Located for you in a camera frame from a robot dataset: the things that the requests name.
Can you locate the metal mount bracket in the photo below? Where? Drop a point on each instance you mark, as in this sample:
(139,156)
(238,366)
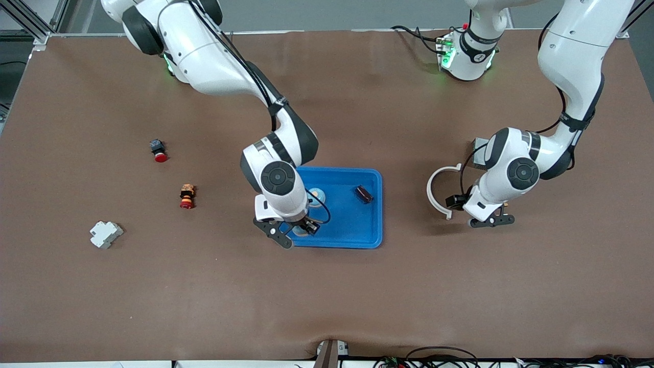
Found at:
(327,355)

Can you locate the blue plastic tray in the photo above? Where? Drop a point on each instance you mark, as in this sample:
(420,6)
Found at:
(347,225)

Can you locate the grey metal box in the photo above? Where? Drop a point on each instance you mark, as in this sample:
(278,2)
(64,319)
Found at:
(479,148)

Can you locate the aluminium frame post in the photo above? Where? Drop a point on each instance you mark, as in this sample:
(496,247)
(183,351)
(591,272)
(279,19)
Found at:
(41,41)
(622,33)

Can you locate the white circuit breaker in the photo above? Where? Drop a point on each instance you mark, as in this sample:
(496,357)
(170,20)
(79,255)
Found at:
(104,235)

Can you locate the blue dome call bell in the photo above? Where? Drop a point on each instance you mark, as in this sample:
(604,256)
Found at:
(300,231)
(319,197)

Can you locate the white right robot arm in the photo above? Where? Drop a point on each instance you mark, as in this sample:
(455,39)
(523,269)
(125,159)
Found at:
(214,66)

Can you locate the red button orange striped base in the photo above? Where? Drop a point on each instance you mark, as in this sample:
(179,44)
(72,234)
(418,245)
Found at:
(187,198)

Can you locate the red push button dark base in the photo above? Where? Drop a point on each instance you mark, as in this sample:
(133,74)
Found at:
(159,152)

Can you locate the white curved plastic arc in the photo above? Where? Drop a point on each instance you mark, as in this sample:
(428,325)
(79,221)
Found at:
(428,191)

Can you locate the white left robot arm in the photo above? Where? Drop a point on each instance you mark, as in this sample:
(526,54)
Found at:
(572,51)

